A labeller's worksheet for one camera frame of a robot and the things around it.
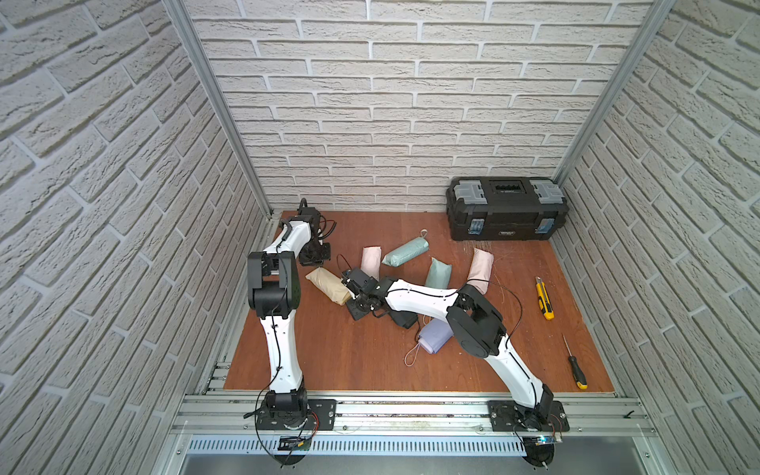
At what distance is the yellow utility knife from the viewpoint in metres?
0.93

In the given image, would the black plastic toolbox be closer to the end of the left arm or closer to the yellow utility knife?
the yellow utility knife

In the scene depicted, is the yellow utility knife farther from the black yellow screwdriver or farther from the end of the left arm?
the end of the left arm

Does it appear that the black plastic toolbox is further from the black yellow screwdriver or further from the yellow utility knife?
the black yellow screwdriver

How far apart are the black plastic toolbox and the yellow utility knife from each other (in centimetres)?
19

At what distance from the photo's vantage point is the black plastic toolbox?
1.01 m
